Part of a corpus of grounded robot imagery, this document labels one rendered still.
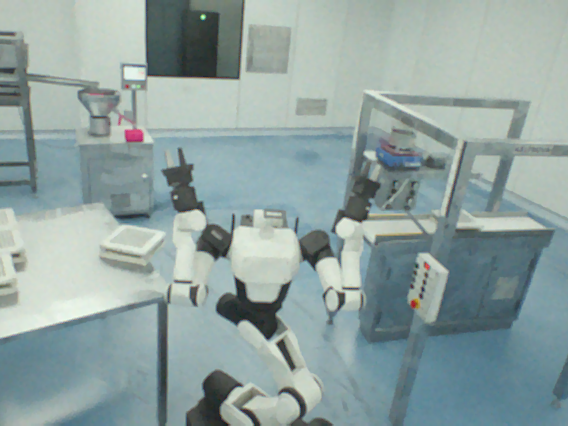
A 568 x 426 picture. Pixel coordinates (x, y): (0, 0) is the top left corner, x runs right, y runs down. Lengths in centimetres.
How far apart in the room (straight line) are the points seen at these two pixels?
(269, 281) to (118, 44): 570
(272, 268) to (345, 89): 682
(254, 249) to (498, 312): 242
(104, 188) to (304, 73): 439
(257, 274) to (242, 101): 604
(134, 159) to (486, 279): 306
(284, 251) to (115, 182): 299
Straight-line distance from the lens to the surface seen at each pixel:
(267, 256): 190
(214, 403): 257
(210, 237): 192
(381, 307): 335
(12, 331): 219
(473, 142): 215
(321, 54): 823
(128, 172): 468
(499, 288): 381
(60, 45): 724
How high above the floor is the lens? 209
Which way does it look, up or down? 24 degrees down
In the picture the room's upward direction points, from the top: 6 degrees clockwise
